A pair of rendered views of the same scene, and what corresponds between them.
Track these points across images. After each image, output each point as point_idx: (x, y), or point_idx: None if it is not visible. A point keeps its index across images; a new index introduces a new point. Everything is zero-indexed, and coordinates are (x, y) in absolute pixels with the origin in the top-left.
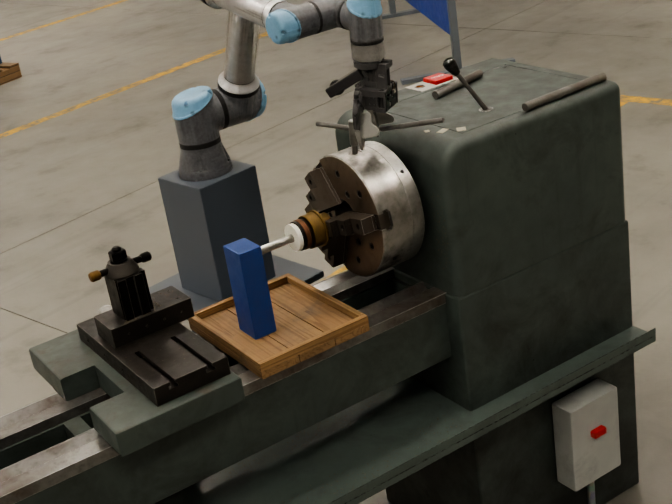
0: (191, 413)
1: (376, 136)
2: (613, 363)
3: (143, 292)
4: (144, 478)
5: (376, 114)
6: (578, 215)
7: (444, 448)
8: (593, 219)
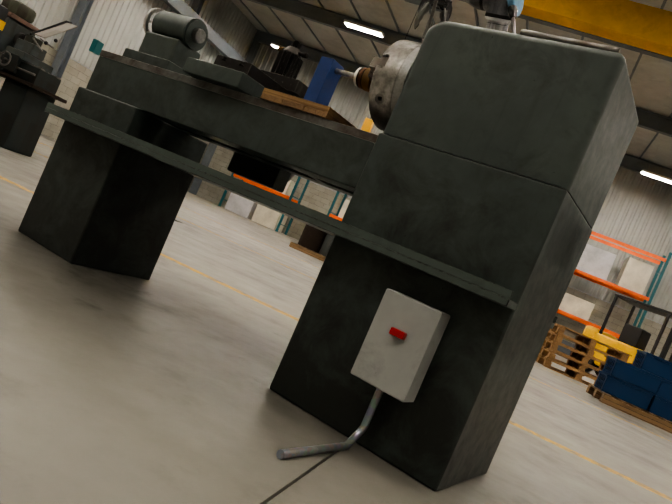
0: (215, 72)
1: (418, 13)
2: (448, 281)
3: (285, 62)
4: (190, 107)
5: (442, 18)
6: (513, 143)
7: (286, 205)
8: (527, 158)
